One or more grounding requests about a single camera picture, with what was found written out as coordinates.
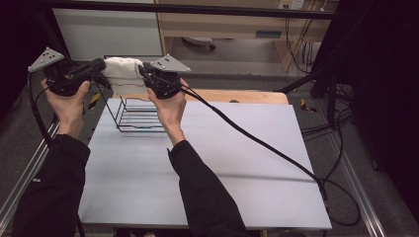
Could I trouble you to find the wall power outlet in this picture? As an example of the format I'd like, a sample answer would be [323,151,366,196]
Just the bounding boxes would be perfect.
[278,0,305,10]

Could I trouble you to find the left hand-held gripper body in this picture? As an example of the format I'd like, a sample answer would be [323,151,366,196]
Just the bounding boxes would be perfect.
[28,47,93,97]

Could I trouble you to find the bundle of black floor cables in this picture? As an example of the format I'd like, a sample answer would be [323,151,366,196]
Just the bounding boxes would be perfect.
[299,82,356,141]

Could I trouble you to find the black metal stand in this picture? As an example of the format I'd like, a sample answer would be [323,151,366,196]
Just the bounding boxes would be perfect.
[278,0,375,129]
[34,9,119,122]

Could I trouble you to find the black wire rack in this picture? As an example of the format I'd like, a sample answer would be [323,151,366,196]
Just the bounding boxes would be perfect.
[95,54,166,133]

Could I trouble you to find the light wooden desk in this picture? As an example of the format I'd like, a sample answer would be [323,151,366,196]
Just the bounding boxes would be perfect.
[156,0,340,71]

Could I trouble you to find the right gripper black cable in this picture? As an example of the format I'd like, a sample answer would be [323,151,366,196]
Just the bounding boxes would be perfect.
[179,82,362,227]

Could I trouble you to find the person's right hand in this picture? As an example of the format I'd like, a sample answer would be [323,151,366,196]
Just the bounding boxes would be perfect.
[146,78,189,146]

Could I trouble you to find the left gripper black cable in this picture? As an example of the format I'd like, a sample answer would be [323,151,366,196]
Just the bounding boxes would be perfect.
[27,71,87,237]

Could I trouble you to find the black horizontal frame bar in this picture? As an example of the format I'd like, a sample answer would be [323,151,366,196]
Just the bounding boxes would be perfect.
[39,0,340,20]

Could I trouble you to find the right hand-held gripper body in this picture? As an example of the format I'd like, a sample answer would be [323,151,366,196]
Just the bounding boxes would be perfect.
[144,53,192,100]

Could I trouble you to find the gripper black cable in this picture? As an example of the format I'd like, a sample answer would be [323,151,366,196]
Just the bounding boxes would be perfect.
[179,82,362,227]
[27,71,87,237]

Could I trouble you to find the office chair base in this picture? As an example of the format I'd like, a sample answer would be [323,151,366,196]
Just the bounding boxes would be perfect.
[181,36,217,51]

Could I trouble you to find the white cabinet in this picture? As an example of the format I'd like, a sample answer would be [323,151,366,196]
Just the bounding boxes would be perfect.
[51,8,164,62]

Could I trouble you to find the white towel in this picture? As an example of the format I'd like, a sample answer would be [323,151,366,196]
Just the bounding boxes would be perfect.
[101,56,148,96]

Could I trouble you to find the aluminium floor rail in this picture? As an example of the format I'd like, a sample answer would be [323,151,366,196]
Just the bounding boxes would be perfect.
[0,119,62,228]
[329,131,388,237]

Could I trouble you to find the person's left hand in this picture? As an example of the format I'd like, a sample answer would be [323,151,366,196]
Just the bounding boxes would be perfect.
[40,78,92,139]

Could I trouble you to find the hanging cables under desk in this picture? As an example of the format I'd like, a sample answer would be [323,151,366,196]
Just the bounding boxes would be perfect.
[284,18,318,74]

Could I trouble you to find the pale lavender table mat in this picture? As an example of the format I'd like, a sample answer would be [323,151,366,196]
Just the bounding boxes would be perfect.
[78,98,333,230]

